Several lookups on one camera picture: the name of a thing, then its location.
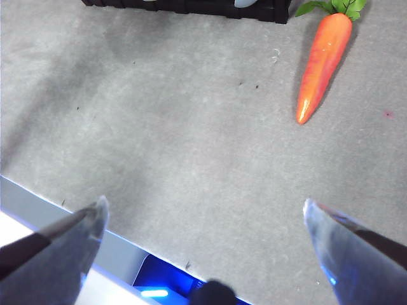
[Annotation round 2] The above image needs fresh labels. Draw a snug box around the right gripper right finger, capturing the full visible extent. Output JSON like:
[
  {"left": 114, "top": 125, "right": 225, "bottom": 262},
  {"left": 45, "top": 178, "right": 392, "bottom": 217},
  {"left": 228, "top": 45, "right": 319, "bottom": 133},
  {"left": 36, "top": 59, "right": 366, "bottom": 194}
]
[{"left": 303, "top": 198, "right": 407, "bottom": 305}]

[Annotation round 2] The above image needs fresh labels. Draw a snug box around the black plate rack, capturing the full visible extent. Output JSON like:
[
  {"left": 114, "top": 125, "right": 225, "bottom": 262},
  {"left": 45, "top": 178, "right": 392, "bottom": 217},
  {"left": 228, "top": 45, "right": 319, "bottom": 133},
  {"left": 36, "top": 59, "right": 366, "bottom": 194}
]
[{"left": 81, "top": 0, "right": 290, "bottom": 25}]

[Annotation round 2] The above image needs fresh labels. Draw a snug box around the orange carrot with green leaves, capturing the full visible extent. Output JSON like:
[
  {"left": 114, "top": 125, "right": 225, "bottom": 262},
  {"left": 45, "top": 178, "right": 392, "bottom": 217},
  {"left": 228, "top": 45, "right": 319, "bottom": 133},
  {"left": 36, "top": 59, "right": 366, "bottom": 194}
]
[{"left": 294, "top": 0, "right": 368, "bottom": 125}]

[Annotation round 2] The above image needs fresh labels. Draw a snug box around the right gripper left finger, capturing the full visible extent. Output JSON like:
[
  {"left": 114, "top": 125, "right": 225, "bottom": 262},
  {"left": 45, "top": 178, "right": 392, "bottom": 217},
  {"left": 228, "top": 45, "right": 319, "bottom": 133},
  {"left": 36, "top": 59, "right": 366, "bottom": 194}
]
[{"left": 0, "top": 194, "right": 109, "bottom": 305}]

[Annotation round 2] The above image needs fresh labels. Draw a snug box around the blue lit panel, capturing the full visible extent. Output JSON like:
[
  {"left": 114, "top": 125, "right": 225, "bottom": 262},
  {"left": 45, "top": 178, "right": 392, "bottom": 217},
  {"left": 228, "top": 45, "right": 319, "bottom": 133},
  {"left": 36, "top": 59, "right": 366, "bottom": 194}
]
[{"left": 132, "top": 254, "right": 207, "bottom": 299}]

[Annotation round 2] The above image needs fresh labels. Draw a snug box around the black round knob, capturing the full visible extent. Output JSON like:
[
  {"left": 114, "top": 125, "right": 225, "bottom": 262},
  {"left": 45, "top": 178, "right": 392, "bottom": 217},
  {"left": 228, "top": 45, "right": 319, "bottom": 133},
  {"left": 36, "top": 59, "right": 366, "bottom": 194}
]
[{"left": 190, "top": 279, "right": 238, "bottom": 305}]

